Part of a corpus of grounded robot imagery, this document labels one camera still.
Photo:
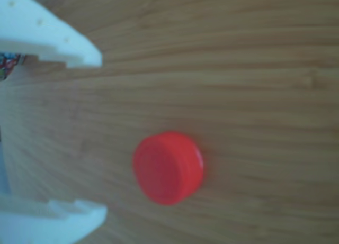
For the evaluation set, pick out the red plastic bottle cap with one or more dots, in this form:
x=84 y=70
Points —
x=167 y=167

